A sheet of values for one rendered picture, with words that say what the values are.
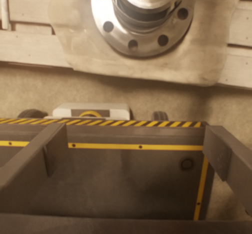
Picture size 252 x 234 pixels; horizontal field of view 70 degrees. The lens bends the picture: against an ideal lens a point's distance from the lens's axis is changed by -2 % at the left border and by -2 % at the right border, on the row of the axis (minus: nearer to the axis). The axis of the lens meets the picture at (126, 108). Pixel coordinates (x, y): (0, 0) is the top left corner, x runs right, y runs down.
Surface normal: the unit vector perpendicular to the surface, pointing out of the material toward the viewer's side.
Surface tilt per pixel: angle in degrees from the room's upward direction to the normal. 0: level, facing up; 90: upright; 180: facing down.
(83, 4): 60
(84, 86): 0
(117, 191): 0
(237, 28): 0
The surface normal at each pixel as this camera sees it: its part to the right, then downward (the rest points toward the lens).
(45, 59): -0.04, 0.30
